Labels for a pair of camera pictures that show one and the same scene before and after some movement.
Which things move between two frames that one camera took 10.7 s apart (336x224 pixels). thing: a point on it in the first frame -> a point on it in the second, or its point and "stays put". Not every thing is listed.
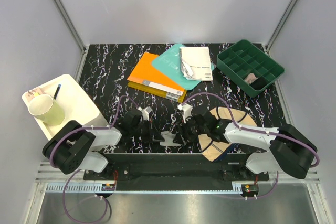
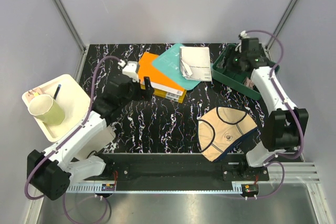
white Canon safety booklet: (195, 63) stays put
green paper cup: (43, 106) stays put
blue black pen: (57, 91) stays put
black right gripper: (184, 132) -> (229, 64)
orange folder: (145, 72) stays put
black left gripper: (152, 135) -> (143, 95)
